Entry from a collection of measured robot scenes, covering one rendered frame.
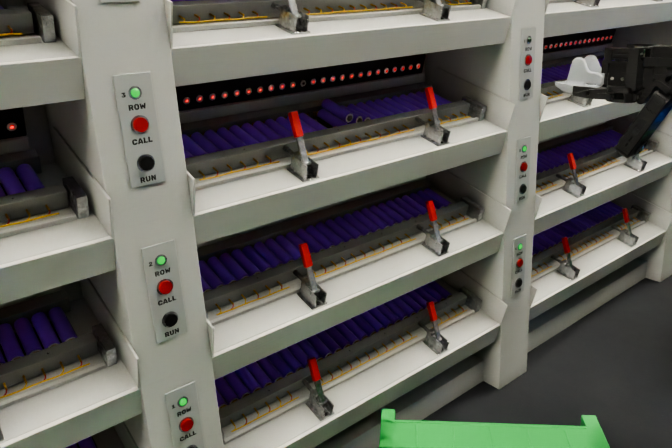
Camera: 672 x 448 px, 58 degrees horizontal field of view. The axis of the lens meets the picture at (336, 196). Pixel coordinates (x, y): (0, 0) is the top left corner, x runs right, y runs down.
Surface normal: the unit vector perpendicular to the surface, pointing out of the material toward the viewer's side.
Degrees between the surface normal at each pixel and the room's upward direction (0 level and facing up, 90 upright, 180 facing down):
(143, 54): 90
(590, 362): 0
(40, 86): 107
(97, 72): 90
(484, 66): 90
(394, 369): 17
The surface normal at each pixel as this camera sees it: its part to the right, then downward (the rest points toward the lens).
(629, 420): -0.05, -0.95
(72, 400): 0.13, -0.85
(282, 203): 0.61, 0.47
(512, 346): 0.62, 0.21
